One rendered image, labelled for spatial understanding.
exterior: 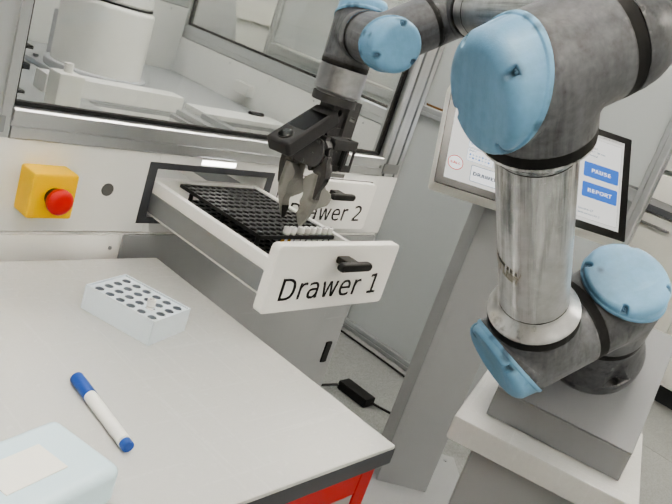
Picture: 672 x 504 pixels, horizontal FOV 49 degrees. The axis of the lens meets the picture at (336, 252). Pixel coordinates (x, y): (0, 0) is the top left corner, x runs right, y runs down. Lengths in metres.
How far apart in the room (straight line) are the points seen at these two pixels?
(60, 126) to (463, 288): 1.21
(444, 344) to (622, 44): 1.47
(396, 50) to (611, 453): 0.65
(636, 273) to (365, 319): 2.31
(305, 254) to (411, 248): 2.01
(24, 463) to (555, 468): 0.73
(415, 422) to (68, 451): 1.55
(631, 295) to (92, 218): 0.83
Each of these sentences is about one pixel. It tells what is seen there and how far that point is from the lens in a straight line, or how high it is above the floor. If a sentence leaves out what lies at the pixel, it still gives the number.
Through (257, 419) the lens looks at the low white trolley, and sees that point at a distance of 0.94.
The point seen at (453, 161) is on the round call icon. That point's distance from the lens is 1.85.
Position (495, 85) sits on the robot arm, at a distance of 0.67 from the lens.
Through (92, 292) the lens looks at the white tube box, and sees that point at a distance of 1.08.
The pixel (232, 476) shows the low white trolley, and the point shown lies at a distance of 0.83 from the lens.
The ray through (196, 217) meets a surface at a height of 0.88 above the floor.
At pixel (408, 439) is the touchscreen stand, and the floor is 0.20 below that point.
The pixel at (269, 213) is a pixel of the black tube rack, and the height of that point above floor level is 0.90.
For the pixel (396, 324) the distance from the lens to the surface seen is 3.14.
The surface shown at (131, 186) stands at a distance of 1.27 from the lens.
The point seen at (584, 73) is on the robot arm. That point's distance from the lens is 0.68.
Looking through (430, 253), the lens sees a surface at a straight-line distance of 3.02.
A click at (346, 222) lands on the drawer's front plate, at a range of 1.66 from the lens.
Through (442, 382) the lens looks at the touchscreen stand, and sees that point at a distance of 2.13.
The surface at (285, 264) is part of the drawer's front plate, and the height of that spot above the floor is 0.90.
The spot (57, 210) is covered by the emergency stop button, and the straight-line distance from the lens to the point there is 1.14.
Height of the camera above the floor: 1.24
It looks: 17 degrees down
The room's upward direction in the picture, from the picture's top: 19 degrees clockwise
